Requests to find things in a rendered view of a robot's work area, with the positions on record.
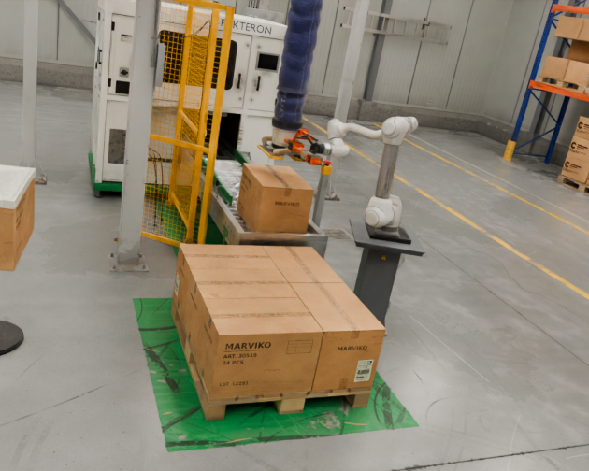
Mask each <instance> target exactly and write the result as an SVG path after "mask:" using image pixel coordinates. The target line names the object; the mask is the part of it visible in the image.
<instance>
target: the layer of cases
mask: <svg viewBox="0 0 589 471"><path fill-rule="evenodd" d="M173 295H174V298H175V301H176V304H177V306H178V309H179V312H180V316H181V319H182V321H183V324H184V327H185V330H186V333H187V336H188V337H189V340H190V343H191V346H192V349H193V352H194V356H195V359H196V361H197V364H198V366H199V369H200V372H201V375H202V378H203V380H204V382H205V385H206V388H207V391H208V396H209V398H210V399H212V398H224V397H238V396H250V395H263V394H275V393H301V392H310V391H312V392H313V391H326V390H338V389H351V388H364V387H372V383H373V379H374V376H375V372H376V368H377V364H378V360H379V357H380V353H381V346H382V342H383V339H384V336H385V332H386V329H385V328H384V327H383V325H382V324H381V323H380V322H379V321H378V320H377V319H376V318H375V316H374V315H373V314H372V313H371V312H370V311H369V310H368V309H367V308H366V306H365V305H364V304H363V303H362V302H361V301H360V300H359V299H358V297H357V296H356V295H355V294H354V293H353V292H352V291H351V290H350V288H349V287H348V286H347V285H346V284H345V283H344V282H343V281H342V279H341V278H340V277H339V276H338V275H337V274H336V273H335V272H334V270H333V269H332V268H331V267H330V266H329V265H328V264H327V263H326V262H325V260H324V259H323V258H322V257H321V256H320V255H319V254H318V253H317V251H316V250H315V249H314V248H313V247H290V246H249V245H207V244H179V252H178V260H177V269H176V277H175V286H174V294H173Z"/></svg>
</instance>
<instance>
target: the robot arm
mask: <svg viewBox="0 0 589 471"><path fill-rule="evenodd" d="M417 126H418V122H417V120H416V119H415V118H414V117H392V118H389V119H387V120H386V121H385V122H384V123H383V124H382V127H381V129H380V130H378V131H373V130H370V129H367V128H365V127H363V126H360V125H358V124H354V123H342V122H340V120H338V119H332V120H331V121H330V122H329V123H328V125H327V135H328V139H329V143H323V144H319V143H317V142H318V141H319V140H318V139H316V138H314V137H312V136H310V135H309V134H307V135H306V136H297V137H296V138H301V139H307V140H308V141H309V143H310V144H311V146H310V150H312V153H313V154H316V153H317V154H321V155H327V156H332V157H345V156H347V155H348V154H349V151H350V148H349V147H348V146H347V145H346V144H344V143H343V141H342V137H344V136H345V135H346V133H347V132H349V131H354V132H355V133H358V134H360V135H362V136H365V137H368V138H370V139H376V140H378V139H382V140H383V143H384V147H383V152H382V157H381V167H380V173H379V177H378V183H377V188H376V193H375V195H374V196H373V197H371V198H370V201H369V204H368V206H367V209H366V211H365V221H366V223H367V224H368V225H369V226H372V227H374V228H375V231H374V233H375V234H381V235H388V236H396V237H399V233H398V224H399V222H400V217H401V212H402V203H401V199H400V198H399V197H398V196H395V195H391V194H390V192H391V188H392V183H393V177H394V172H395V164H396V158H397V154H398V149H399V145H400V144H401V143H402V141H403V138H404V136H405V135H407V134H408V133H411V132H413V131H414V130H415V129H416V128H417ZM308 136H309V137H311V138H312V139H313V140H314V141H315V143H312V142H311V140H310V139H309V138H308ZM309 152H310V151H309Z"/></svg>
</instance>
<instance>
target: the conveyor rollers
mask: <svg viewBox="0 0 589 471"><path fill-rule="evenodd" d="M242 168H243V166H242V165H241V164H240V163H239V162H238V161H235V160H223V159H216V160H215V167H214V171H215V173H216V174H217V175H218V177H219V178H220V179H221V181H222V182H223V184H224V185H225V186H226V188H227V189H228V190H229V192H230V193H231V194H232V195H233V196H234V197H233V204H232V206H229V205H228V204H227V203H226V201H225V200H224V198H223V197H222V195H221V194H220V192H219V191H218V189H217V194H218V195H219V196H220V197H221V198H222V200H223V202H224V203H225V205H226V206H227V207H228V209H229V210H230V212H231V213H232V215H233V216H234V217H235V219H236V220H237V222H238V224H239V225H240V226H241V228H242V229H243V231H244V232H251V230H250V228H249V227H248V225H247V224H246V222H244V220H243V219H242V217H241V216H240V214H239V213H238V211H237V200H238V194H239V187H240V181H241V175H242Z"/></svg>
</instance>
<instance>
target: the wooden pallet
mask: <svg viewBox="0 0 589 471"><path fill-rule="evenodd" d="M171 315H172V318H173V321H174V323H175V326H176V329H177V332H178V335H179V338H180V343H181V345H182V348H183V351H184V354H185V358H186V361H187V364H188V366H189V369H190V372H191V375H192V378H193V381H194V386H195V388H196V391H197V394H198V397H199V400H200V403H201V406H202V408H203V411H204V414H205V417H206V420H207V421H215V420H224V413H225V408H226V405H230V404H242V403H254V402H266V401H273V403H274V405H275V407H276V409H277V411H278V412H279V414H291V413H301V412H303V408H304V404H305V399H306V398H314V397H326V396H338V395H345V397H346V398H347V400H348V401H349V403H350V404H351V406H352V408H355V407H367V404H368V400H369V396H370V394H371V390H372V387H364V388H351V389H338V390H326V391H313V392H312V391H310V392H288V393H275V394H263V395H250V396H238V397H224V398H212V399H210V398H209V396H208V391H207V388H206V385H205V382H204V380H203V378H202V375H201V372H200V369H199V366H198V364H197V361H196V359H195V356H194V352H193V349H192V346H191V343H190V340H189V337H188V336H187V333H186V330H185V327H184V324H183V321H182V319H181V316H180V312H179V309H178V306H177V304H176V301H175V298H174V295H173V299H172V308H171Z"/></svg>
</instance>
